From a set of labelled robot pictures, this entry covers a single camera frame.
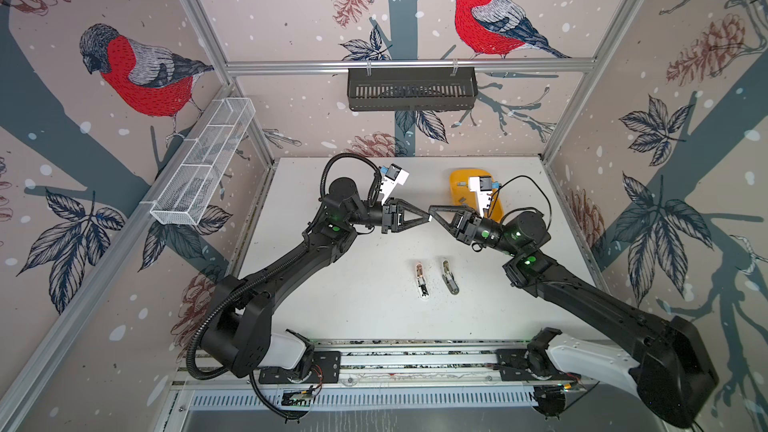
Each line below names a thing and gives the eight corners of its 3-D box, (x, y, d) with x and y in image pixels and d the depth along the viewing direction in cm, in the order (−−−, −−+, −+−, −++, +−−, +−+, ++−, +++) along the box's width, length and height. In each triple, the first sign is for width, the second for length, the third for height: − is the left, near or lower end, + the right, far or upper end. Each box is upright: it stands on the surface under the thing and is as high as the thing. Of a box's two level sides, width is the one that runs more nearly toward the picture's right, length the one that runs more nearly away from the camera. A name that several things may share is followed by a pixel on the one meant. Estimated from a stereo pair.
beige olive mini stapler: (449, 296, 87) (451, 289, 83) (438, 269, 92) (440, 261, 88) (457, 293, 87) (460, 286, 83) (446, 267, 93) (448, 259, 89)
